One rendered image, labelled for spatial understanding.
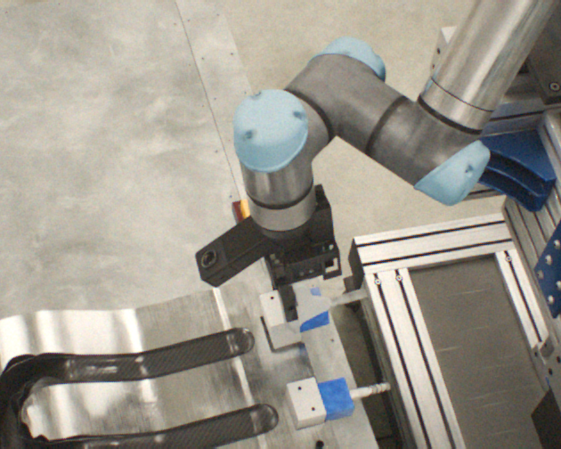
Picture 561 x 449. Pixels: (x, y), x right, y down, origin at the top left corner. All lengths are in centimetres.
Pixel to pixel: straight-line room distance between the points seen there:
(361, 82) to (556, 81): 44
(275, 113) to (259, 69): 171
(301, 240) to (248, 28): 168
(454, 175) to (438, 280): 118
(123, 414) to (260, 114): 45
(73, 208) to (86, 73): 25
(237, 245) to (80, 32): 67
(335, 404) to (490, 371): 88
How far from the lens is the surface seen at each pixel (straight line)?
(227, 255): 127
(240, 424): 140
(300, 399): 138
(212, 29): 184
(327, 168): 266
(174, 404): 141
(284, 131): 110
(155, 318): 146
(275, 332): 139
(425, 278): 230
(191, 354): 144
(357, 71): 119
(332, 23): 295
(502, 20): 111
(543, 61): 157
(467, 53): 112
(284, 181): 114
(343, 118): 117
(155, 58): 180
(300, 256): 127
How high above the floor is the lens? 219
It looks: 58 degrees down
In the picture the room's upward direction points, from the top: 8 degrees clockwise
